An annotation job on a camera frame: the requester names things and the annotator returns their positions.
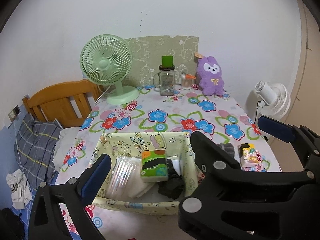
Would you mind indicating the wall power socket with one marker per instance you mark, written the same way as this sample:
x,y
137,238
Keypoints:
x,y
14,113

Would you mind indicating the toothpick jar orange lid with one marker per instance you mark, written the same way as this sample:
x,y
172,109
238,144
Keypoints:
x,y
187,80

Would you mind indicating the blue plaid pillow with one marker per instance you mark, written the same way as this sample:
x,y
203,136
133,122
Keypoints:
x,y
34,149

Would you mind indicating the yellow fabric storage box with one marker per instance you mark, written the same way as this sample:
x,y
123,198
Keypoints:
x,y
177,147

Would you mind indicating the green cup on jar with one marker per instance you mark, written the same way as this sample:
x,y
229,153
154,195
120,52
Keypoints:
x,y
167,61

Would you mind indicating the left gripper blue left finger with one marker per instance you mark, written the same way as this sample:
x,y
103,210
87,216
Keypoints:
x,y
92,179

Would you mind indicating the glass mason jar mug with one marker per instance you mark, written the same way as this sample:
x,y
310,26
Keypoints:
x,y
165,81

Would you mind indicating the yellow cartoon tissue pack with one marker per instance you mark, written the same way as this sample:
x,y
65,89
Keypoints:
x,y
250,158

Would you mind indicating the beige wooden door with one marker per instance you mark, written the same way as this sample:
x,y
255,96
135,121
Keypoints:
x,y
304,108

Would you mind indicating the white standing fan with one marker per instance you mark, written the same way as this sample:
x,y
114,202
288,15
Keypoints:
x,y
271,100

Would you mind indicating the black plastic bag roll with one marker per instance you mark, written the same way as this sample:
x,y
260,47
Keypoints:
x,y
174,186

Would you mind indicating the grey socks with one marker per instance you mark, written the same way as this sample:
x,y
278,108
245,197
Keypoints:
x,y
228,148

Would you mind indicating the pink wet wipes pack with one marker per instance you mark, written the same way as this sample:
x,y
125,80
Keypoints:
x,y
121,176

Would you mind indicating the green desk fan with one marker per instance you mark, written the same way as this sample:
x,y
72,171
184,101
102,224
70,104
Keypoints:
x,y
106,60

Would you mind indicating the crumpled white cloth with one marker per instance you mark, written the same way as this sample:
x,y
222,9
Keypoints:
x,y
20,190

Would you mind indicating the white cotton pad pack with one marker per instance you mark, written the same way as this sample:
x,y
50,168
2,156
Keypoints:
x,y
135,186

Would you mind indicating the green orange tissue pack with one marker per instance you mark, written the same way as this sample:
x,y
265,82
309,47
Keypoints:
x,y
154,166

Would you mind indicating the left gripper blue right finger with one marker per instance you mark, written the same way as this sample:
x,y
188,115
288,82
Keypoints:
x,y
279,130

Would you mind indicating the green patterned cardboard panel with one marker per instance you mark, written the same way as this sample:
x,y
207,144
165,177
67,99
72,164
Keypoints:
x,y
147,55

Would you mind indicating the purple plush bunny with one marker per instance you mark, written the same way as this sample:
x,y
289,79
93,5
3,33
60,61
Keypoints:
x,y
210,75

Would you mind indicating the floral tablecloth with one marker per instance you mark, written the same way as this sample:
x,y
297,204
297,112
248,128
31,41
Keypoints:
x,y
220,118

